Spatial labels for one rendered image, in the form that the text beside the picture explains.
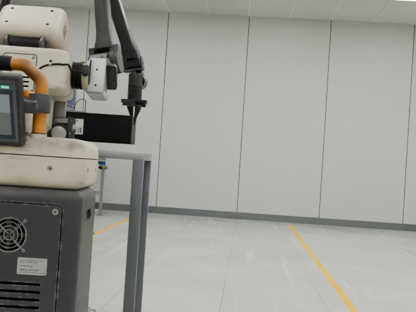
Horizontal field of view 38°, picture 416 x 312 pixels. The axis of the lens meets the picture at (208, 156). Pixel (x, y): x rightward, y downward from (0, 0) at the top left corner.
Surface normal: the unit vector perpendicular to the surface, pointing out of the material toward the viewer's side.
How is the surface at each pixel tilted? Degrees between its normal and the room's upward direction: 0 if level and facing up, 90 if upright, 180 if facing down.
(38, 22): 47
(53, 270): 90
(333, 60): 90
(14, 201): 90
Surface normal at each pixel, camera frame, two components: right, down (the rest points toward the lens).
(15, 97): 0.00, 0.41
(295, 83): -0.06, -0.02
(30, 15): 0.07, -0.69
